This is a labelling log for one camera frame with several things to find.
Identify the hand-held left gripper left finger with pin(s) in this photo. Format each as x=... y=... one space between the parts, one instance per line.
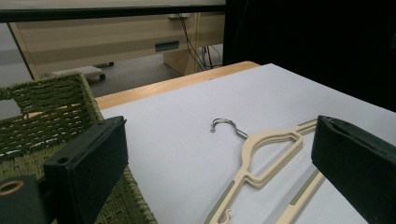
x=88 y=165

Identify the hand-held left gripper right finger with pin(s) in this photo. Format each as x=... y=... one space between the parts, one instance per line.
x=358 y=168

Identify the green woven basket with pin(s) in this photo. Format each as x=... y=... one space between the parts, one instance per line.
x=46 y=102

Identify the beige clothes hanger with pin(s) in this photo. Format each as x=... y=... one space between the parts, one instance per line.
x=249 y=150

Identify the white wheeled trolley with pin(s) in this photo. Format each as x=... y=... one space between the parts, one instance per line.
x=84 y=71

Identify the white table mat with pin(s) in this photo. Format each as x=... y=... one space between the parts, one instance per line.
x=186 y=109

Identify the beige wooden desk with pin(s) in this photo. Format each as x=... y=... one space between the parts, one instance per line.
x=93 y=40

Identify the black curtain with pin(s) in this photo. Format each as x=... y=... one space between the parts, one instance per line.
x=311 y=37

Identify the black horizontal bar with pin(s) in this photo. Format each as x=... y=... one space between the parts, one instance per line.
x=93 y=13

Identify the white power strip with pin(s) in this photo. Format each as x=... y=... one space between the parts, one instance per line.
x=179 y=15

